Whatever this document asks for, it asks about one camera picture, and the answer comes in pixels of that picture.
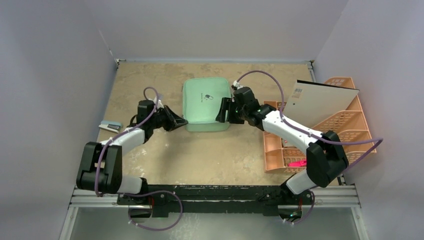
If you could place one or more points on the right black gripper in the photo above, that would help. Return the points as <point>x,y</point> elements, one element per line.
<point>228,110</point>

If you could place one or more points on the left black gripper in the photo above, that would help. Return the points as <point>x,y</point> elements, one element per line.
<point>178,121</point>

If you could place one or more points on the mint green storage case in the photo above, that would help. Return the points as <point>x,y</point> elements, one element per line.
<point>201,102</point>

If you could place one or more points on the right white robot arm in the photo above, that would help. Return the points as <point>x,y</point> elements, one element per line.
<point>325,156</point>

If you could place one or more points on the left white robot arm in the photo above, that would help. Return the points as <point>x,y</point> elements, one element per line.
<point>101,165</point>

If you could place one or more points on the light blue stapler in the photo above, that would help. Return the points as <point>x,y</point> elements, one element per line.
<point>111,126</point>

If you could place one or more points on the white cardboard folder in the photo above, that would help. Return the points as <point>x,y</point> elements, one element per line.
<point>310,103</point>

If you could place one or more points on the pink marker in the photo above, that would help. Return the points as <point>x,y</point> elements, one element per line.
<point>298,163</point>

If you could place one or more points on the peach plastic organizer basket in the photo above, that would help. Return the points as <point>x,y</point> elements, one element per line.
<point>350,125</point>

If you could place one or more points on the black metal base frame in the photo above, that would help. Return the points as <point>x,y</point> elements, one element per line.
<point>267,200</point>

